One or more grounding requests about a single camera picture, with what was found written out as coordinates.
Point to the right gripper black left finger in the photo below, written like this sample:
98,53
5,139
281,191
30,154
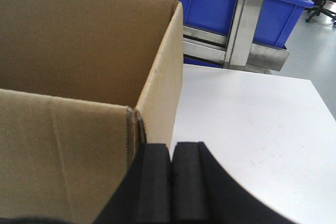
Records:
144,195

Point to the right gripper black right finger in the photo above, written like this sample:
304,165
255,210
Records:
203,192

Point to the brown cardboard box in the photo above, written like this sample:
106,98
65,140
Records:
83,83

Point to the blue plastic bin right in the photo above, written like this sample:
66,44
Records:
277,19

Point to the metal shelf rail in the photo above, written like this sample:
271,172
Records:
210,48

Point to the metal shelf upright post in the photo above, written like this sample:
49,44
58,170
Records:
241,33

